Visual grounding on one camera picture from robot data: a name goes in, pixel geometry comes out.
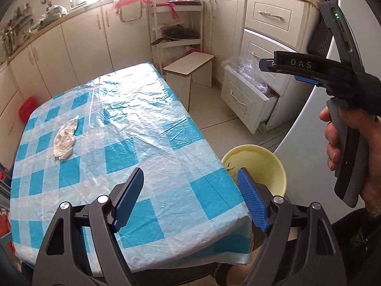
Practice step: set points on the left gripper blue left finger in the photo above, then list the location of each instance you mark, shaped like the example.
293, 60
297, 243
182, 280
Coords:
123, 199

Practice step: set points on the blue white checkered tablecloth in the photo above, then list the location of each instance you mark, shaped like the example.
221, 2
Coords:
189, 212

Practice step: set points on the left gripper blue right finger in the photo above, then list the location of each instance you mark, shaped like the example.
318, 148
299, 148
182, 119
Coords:
257, 198

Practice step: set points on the person's right hand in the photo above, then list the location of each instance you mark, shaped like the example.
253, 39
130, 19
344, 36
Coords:
369, 127

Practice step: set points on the red cloth on shelf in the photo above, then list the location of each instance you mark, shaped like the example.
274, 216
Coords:
172, 9

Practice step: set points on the clear plastic bag in drawer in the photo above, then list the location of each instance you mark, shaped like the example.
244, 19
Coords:
248, 70

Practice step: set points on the white tissue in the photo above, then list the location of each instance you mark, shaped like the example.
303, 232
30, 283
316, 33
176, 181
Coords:
64, 140

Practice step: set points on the white lower kitchen cabinets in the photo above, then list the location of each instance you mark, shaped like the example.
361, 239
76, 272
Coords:
94, 41

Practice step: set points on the red plastic container on floor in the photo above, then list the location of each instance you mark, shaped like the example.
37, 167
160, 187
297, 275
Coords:
27, 109

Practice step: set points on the black frying pan on shelf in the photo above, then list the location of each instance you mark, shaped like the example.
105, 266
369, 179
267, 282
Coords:
176, 33

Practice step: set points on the small white wooden stool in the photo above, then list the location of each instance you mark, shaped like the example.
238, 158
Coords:
196, 67

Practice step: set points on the open white drawer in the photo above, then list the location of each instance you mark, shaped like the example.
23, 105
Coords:
249, 103

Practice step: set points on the red plastic bag on cabinet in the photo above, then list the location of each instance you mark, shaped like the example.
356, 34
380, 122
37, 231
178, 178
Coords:
118, 4

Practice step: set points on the yellow plastic trash bin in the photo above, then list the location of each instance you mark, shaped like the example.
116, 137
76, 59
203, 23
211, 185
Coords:
263, 166

